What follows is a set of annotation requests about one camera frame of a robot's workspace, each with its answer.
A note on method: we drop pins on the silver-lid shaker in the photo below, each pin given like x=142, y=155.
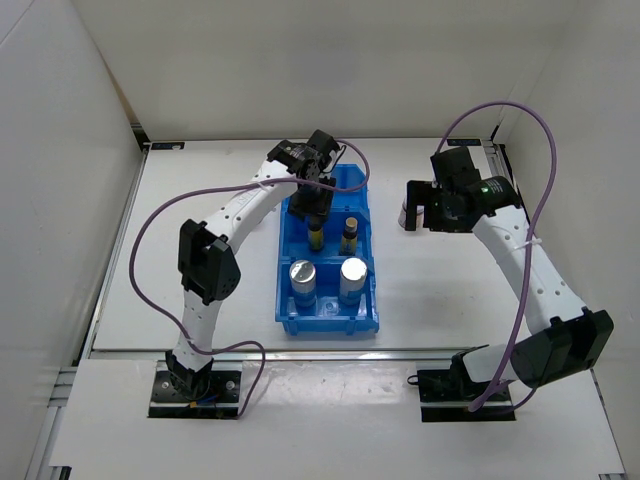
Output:
x=353, y=275
x=302, y=275

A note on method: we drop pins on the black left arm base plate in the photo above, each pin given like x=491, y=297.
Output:
x=217, y=397

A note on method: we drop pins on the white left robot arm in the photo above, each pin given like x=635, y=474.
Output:
x=207, y=261

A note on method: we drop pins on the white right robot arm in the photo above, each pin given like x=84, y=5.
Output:
x=566, y=337

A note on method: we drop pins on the small yellow-label bottle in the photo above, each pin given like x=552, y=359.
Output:
x=348, y=244
x=315, y=234

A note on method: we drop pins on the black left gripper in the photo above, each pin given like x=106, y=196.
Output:
x=320, y=208

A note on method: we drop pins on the white-lid spice jar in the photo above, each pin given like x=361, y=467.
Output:
x=403, y=216

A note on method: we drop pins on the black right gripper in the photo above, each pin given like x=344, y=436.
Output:
x=422, y=193

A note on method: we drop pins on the blue three-compartment plastic bin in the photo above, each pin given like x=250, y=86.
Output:
x=328, y=314

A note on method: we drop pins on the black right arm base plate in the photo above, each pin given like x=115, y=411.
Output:
x=444, y=400

